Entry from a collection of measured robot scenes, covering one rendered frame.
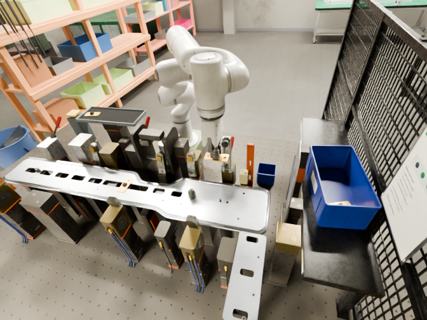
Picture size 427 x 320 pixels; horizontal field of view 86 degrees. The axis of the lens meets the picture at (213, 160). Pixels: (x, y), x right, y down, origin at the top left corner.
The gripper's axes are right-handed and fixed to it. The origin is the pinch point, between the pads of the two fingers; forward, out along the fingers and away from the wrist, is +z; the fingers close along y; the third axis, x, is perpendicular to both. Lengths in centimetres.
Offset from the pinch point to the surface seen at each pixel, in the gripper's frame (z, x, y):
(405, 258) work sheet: 10, 54, 21
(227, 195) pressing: 27.6, 2.1, -3.1
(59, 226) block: 41, -76, 20
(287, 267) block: 39, 29, 17
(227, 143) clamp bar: 6.3, 1.0, -12.7
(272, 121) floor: 128, 13, -216
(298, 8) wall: 78, 40, -655
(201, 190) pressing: 27.6, -9.9, -3.7
